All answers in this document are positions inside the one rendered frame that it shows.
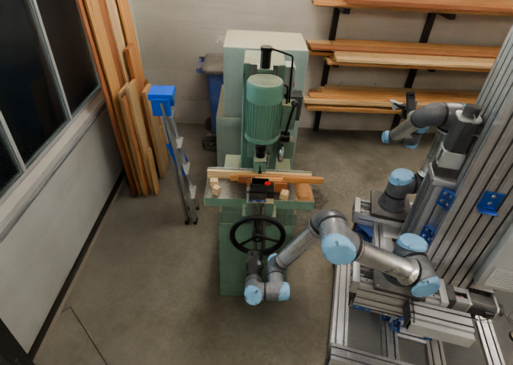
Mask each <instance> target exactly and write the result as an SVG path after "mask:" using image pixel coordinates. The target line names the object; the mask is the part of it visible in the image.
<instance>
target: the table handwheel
mask: <svg viewBox="0 0 513 365"><path fill-rule="evenodd" d="M248 221H253V223H254V230H253V231H252V237H251V238H249V239H247V240H245V241H243V242H241V243H238V242H237V240H236V238H235V232H236V230H237V228H238V227H239V226H241V225H242V224H243V223H245V222H248ZM260 221H268V222H270V223H272V224H274V225H275V226H276V227H277V228H278V229H279V231H280V234H281V235H280V239H279V240H276V239H273V238H271V237H267V236H263V231H262V230H261V224H260ZM230 239H231V243H232V244H233V245H234V246H235V247H236V248H237V249H238V250H240V251H242V252H244V253H246V254H247V252H248V251H249V250H252V249H249V248H246V247H243V245H244V244H246V243H248V242H250V241H254V242H257V243H259V242H261V241H263V239H264V240H268V241H273V242H276V244H275V245H274V246H272V247H270V248H266V249H263V250H256V251H257V255H259V251H262V253H263V255H264V254H270V253H272V252H274V251H276V250H278V249H279V248H280V247H281V246H282V245H283V243H284V242H285V239H286V230H285V228H284V227H283V225H282V224H281V223H280V222H279V221H278V220H276V219H275V218H272V217H270V216H268V215H248V216H245V217H243V218H241V219H239V220H238V221H236V222H235V223H234V224H233V226H232V227H231V230H230Z"/></svg>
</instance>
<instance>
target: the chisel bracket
mask: <svg viewBox="0 0 513 365"><path fill-rule="evenodd" d="M266 165H267V162H266V152H265V157H264V158H262V159H260V158H257V157H256V150H255V148H254V151H253V171H254V172H258V171H259V166H261V171H262V172H266V168H267V166H266Z"/></svg>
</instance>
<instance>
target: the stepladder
mask: <svg viewBox="0 0 513 365"><path fill-rule="evenodd" d="M175 92H176V87H175V86H151V88H150V91H149V93H148V95H147V96H148V100H151V105H152V111H153V116H160V119H161V122H162V126H163V131H164V134H165V138H166V146H167V148H168V151H169V156H170V159H171V163H172V166H173V172H174V176H175V179H176V185H177V188H178V191H179V197H180V201H181V204H182V210H183V213H184V216H185V224H189V221H190V217H189V216H188V212H187V209H186V203H185V200H187V203H188V210H190V212H191V215H192V219H193V224H197V223H198V216H197V215H196V212H195V208H196V210H199V203H198V200H197V198H196V185H195V186H194V185H193V183H192V178H191V175H190V172H189V170H190V163H187V162H188V160H187V158H186V156H185V153H184V150H183V147H182V144H183V141H184V138H183V137H180V136H179V131H178V128H177V125H176V120H175V114H176V109H175V108H172V106H174V105H175V103H174V95H175ZM170 119H171V120H170ZM171 121H172V123H173V126H172V123H171ZM173 128H174V131H175V133H174V131H173ZM180 154H181V156H182V160H181V156H180ZM182 161H183V162H182ZM177 167H178V169H179V172H178V170H177ZM179 175H180V177H181V180H182V184H183V188H184V190H185V194H186V196H185V199H184V196H183V192H182V187H181V182H180V179H179ZM186 175H187V177H188V181H189V184H188V182H187V178H186ZM192 199H194V202H195V207H194V204H193V201H192Z"/></svg>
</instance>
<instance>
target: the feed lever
mask: <svg viewBox="0 0 513 365"><path fill-rule="evenodd" d="M291 106H292V110H291V113H290V116H289V121H288V124H287V126H286V131H281V133H280V141H281V142H289V139H290V132H289V131H288V130H289V125H290V123H291V120H292V116H293V113H294V110H295V108H296V107H297V106H298V101H297V100H293V101H292V102H291Z"/></svg>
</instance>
